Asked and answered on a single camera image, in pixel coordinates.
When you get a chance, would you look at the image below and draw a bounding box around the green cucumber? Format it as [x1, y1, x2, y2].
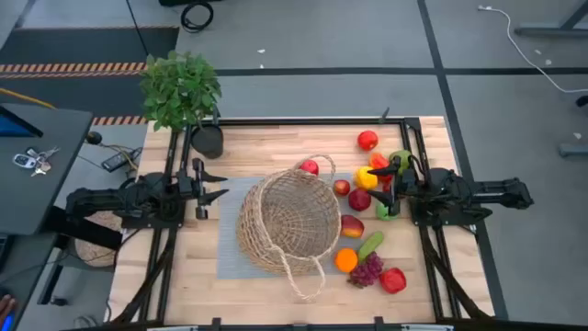
[356, 231, 385, 263]

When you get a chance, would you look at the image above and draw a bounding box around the grey side desk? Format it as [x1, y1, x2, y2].
[0, 232, 60, 331]

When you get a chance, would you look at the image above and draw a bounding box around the black office desk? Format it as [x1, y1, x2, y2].
[0, 103, 94, 236]

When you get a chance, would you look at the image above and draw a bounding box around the grey desk leg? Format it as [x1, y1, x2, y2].
[514, 0, 588, 39]

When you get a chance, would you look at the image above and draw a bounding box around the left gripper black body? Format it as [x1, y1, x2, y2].
[176, 157, 211, 221]

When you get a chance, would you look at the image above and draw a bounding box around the black plant pot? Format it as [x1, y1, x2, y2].
[190, 124, 225, 160]

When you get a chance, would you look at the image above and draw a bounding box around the orange bell pepper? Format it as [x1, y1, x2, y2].
[334, 247, 359, 274]

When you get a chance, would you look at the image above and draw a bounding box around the blue-lit monitor screen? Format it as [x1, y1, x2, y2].
[0, 106, 44, 139]

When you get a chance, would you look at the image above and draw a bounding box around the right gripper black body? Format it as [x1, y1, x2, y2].
[388, 154, 420, 218]

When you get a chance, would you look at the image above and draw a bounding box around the yellow bell pepper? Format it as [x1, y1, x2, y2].
[354, 165, 379, 191]

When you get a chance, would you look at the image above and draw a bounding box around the woven straw basket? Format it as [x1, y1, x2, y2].
[235, 154, 344, 302]

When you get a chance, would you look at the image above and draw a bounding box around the purple grape bunch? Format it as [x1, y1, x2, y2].
[346, 251, 385, 290]

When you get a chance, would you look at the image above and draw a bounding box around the grey woven placemat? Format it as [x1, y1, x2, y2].
[215, 173, 364, 280]

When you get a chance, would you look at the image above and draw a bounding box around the green apple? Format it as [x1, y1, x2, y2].
[375, 201, 400, 222]

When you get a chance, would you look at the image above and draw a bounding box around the coiled black floor cable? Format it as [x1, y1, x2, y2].
[180, 1, 215, 34]

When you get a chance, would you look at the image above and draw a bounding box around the metal key bunch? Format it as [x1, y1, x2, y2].
[26, 145, 62, 178]

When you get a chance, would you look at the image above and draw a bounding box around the person's hand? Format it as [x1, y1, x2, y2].
[0, 293, 17, 325]

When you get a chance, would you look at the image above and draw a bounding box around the red-yellow peach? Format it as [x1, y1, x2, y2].
[340, 214, 366, 240]

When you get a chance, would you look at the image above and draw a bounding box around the black power adapter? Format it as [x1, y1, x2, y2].
[100, 146, 143, 174]

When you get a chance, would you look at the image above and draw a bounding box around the red bell pepper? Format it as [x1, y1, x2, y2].
[379, 267, 408, 295]
[368, 152, 394, 183]

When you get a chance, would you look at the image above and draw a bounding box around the round woven pouf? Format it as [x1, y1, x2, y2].
[73, 211, 126, 268]

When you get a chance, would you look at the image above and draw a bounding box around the car key fob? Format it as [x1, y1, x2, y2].
[12, 154, 38, 170]

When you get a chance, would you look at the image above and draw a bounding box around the white floor cable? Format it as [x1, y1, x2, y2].
[477, 4, 588, 95]

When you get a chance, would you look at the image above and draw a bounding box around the green pear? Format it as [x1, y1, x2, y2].
[389, 149, 413, 177]

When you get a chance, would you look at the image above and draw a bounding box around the yellow floor cable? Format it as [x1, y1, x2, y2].
[0, 86, 57, 110]

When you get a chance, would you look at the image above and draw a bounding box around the green leafy plant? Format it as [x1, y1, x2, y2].
[139, 49, 223, 133]

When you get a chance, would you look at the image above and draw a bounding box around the dark red apple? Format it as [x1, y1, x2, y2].
[347, 188, 373, 212]

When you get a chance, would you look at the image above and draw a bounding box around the grey furniture foot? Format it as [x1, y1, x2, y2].
[559, 143, 588, 158]

